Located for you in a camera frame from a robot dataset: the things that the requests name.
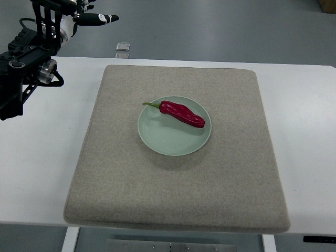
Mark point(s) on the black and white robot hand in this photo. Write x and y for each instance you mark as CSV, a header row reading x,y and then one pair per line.
x,y
80,17

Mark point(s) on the red chili pepper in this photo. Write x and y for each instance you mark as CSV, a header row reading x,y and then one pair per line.
x,y
179,112

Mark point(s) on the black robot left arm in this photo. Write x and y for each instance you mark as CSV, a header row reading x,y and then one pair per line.
x,y
28,63

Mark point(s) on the pale green plate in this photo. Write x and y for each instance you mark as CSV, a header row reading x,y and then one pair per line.
x,y
167,135

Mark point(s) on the clear floor socket cover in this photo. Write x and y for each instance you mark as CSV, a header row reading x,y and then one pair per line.
x,y
122,46

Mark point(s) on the white table leg left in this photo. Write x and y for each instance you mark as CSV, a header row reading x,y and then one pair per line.
x,y
70,240

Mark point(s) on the white table leg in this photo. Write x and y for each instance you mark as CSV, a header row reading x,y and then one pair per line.
x,y
269,244
70,240

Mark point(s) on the beige felt mat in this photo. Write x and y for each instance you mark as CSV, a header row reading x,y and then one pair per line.
x,y
231,184

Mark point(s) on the cardboard box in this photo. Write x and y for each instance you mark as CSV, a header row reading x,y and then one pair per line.
x,y
328,6

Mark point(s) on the white table leg right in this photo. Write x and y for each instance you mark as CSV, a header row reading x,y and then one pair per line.
x,y
269,244

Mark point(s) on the black table control panel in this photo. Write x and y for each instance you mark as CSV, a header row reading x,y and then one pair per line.
x,y
320,239

